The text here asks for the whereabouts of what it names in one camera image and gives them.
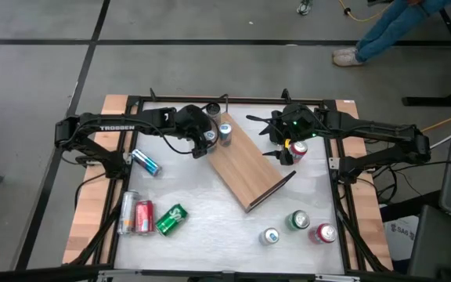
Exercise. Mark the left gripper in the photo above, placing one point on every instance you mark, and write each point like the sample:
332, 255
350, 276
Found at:
192, 121

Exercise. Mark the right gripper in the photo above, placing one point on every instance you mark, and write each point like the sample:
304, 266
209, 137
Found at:
296, 117

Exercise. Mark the red Fanta can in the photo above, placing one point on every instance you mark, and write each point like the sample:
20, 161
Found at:
323, 233
300, 149
143, 219

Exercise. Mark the tall white Celsius can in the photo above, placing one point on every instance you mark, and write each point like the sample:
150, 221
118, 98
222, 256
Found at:
213, 109
127, 213

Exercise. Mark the green Sprite can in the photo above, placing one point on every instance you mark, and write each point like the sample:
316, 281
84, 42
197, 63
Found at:
297, 220
170, 220

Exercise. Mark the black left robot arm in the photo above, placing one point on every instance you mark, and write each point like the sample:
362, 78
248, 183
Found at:
116, 127

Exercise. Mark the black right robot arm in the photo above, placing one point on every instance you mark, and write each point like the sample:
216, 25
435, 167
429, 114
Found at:
366, 129

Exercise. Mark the yellow tag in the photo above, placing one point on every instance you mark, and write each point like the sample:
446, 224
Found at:
287, 143

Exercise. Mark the person's foot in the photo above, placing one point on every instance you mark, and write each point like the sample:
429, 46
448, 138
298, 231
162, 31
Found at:
305, 6

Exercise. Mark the person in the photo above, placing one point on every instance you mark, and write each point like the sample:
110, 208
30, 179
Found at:
390, 27

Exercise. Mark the white labelled box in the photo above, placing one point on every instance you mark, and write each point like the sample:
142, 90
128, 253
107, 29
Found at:
399, 243

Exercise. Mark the dark grey cabinet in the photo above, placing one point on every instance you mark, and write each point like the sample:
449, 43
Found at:
433, 243

